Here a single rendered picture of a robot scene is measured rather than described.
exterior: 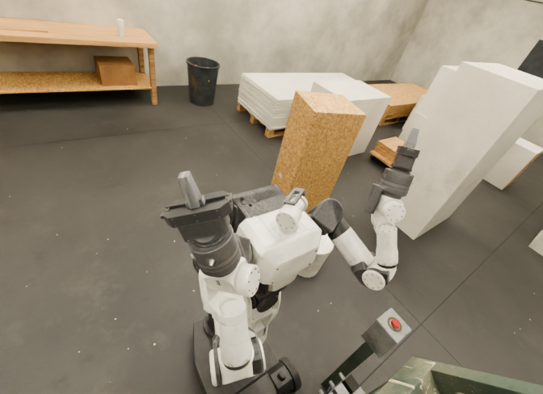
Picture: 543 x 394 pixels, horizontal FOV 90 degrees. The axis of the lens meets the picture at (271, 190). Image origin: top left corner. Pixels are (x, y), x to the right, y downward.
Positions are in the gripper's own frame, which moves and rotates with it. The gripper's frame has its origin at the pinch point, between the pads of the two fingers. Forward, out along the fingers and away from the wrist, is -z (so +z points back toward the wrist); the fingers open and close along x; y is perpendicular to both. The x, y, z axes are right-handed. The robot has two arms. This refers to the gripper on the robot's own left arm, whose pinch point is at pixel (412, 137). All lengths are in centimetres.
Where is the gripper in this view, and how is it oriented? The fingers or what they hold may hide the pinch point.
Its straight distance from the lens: 95.9
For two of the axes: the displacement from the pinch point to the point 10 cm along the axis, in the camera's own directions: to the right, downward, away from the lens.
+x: -3.4, 1.7, -9.2
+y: -9.1, -3.1, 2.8
